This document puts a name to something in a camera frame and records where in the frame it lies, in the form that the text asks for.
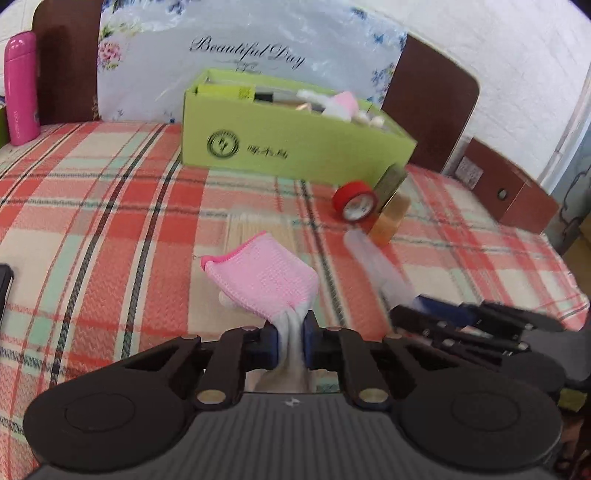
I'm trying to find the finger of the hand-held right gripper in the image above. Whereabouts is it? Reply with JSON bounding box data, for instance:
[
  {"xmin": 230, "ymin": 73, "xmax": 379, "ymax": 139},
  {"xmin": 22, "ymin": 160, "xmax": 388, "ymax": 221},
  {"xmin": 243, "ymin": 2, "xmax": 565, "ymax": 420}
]
[
  {"xmin": 413, "ymin": 296, "xmax": 566, "ymax": 334},
  {"xmin": 389, "ymin": 305, "xmax": 525, "ymax": 366}
]

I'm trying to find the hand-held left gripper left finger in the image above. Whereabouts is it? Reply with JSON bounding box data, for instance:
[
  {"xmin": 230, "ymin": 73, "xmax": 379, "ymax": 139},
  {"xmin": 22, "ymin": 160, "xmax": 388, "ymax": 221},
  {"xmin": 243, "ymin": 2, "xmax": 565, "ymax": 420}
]
[{"xmin": 111, "ymin": 320, "xmax": 280, "ymax": 411}]

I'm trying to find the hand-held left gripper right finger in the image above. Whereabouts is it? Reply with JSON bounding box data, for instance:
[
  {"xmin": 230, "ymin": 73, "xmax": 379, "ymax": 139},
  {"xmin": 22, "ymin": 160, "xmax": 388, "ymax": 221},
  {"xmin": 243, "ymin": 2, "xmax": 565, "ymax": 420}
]
[{"xmin": 302, "ymin": 311, "xmax": 462, "ymax": 411}]

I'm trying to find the white glove with pink cuff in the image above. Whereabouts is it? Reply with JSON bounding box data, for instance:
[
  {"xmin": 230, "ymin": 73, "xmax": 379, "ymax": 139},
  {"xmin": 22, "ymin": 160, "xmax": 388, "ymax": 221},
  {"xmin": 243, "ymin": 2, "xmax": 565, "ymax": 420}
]
[
  {"xmin": 201, "ymin": 232, "xmax": 324, "ymax": 393},
  {"xmin": 295, "ymin": 89, "xmax": 362, "ymax": 123}
]

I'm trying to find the clear plastic tube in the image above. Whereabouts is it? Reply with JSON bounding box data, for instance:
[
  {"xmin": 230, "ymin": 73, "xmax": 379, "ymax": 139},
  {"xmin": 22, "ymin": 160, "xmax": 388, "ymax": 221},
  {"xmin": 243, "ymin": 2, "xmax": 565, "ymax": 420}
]
[{"xmin": 344, "ymin": 228, "xmax": 416, "ymax": 308}]

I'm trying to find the light green storage box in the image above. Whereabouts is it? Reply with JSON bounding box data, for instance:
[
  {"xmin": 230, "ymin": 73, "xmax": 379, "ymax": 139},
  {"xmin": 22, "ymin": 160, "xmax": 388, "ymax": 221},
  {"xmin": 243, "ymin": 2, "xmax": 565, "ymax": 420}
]
[{"xmin": 181, "ymin": 68, "xmax": 417, "ymax": 178}]

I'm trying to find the bundle of wooden toothpicks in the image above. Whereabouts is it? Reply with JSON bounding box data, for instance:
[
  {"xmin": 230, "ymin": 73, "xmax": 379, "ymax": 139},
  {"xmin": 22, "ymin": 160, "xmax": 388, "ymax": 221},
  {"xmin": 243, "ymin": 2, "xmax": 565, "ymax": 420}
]
[{"xmin": 225, "ymin": 210, "xmax": 303, "ymax": 259}]

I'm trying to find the gold box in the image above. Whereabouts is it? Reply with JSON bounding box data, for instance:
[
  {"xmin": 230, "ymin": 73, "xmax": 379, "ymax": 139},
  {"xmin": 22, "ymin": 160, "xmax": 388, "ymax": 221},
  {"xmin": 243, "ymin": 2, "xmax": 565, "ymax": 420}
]
[{"xmin": 368, "ymin": 191, "xmax": 411, "ymax": 247}]

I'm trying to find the brown cardboard box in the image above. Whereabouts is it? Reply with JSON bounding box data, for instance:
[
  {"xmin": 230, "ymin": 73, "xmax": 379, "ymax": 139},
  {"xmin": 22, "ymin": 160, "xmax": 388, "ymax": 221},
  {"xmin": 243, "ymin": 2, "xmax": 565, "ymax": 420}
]
[{"xmin": 445, "ymin": 138, "xmax": 559, "ymax": 234}]

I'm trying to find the red tape roll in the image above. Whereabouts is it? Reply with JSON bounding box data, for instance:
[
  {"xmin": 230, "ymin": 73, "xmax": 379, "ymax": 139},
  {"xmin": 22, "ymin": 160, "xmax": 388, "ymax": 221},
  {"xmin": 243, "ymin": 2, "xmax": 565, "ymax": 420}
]
[{"xmin": 332, "ymin": 181, "xmax": 378, "ymax": 223}]

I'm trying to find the plaid bed sheet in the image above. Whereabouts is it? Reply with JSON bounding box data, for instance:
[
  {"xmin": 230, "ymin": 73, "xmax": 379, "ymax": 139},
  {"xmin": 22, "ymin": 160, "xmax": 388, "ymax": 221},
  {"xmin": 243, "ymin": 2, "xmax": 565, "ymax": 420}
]
[{"xmin": 0, "ymin": 120, "xmax": 591, "ymax": 480}]

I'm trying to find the brown wooden headboard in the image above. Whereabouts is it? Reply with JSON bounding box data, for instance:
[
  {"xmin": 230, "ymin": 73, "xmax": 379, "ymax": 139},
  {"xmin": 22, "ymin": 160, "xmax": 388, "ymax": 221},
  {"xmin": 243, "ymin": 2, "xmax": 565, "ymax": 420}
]
[{"xmin": 32, "ymin": 0, "xmax": 481, "ymax": 174}]

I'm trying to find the black device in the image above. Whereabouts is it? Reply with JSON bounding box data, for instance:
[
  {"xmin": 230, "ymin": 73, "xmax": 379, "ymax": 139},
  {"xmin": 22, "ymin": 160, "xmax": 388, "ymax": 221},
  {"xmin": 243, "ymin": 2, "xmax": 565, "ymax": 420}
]
[{"xmin": 0, "ymin": 264, "xmax": 14, "ymax": 324}]

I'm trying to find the floral plastic bag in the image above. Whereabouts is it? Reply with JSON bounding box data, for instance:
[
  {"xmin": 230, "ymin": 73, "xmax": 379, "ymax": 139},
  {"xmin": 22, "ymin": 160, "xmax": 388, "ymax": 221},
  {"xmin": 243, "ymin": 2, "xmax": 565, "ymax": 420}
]
[{"xmin": 95, "ymin": 0, "xmax": 409, "ymax": 125}]

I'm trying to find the pink thermos bottle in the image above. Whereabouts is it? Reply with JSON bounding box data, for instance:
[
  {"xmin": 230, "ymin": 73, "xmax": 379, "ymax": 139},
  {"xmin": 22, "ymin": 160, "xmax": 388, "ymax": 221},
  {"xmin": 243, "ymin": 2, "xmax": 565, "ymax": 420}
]
[{"xmin": 4, "ymin": 32, "xmax": 41, "ymax": 147}]

